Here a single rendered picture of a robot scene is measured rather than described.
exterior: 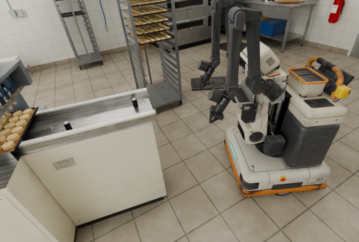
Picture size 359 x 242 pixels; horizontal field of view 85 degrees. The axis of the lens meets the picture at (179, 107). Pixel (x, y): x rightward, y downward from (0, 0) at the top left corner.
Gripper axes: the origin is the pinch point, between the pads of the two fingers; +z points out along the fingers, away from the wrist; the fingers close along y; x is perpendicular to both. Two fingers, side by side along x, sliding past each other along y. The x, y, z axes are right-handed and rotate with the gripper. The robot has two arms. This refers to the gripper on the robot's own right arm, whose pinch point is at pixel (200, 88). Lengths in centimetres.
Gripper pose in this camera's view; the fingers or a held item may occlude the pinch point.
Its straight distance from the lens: 158.6
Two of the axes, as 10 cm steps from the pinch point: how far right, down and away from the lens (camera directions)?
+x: 9.2, 2.9, 2.7
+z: -3.9, 7.7, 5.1
